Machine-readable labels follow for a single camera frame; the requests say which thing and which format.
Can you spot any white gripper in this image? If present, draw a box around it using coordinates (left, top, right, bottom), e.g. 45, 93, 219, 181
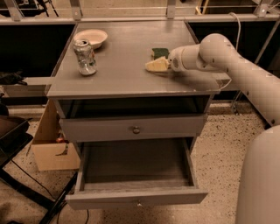
145, 45, 205, 72

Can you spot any green and yellow sponge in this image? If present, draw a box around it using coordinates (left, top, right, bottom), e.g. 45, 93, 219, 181
151, 48, 169, 60

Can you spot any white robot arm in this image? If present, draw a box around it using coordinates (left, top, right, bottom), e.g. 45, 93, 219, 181
145, 33, 280, 224

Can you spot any round drawer knob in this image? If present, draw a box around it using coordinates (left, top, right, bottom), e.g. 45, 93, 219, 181
133, 126, 141, 134

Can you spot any grey drawer cabinet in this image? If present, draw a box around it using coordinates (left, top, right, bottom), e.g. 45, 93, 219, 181
46, 20, 221, 211

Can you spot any closed grey upper drawer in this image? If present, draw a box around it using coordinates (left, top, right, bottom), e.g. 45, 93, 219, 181
59, 114, 207, 143

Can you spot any open grey lower drawer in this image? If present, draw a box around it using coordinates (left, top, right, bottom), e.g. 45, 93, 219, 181
66, 138, 207, 210

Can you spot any white paper bowl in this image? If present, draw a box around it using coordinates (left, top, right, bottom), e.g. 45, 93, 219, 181
73, 29, 108, 49

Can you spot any crushed silver soda can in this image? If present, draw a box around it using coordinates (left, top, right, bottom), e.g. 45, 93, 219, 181
73, 38, 97, 76

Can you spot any cardboard box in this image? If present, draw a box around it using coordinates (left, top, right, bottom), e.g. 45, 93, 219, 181
31, 100, 81, 171

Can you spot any black chair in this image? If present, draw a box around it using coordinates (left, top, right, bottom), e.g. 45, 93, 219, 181
0, 93, 80, 224

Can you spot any grey metal rail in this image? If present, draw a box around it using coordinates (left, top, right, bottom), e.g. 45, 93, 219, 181
212, 72, 239, 91

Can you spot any white cable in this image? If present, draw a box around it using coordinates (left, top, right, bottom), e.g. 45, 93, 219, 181
220, 11, 243, 90

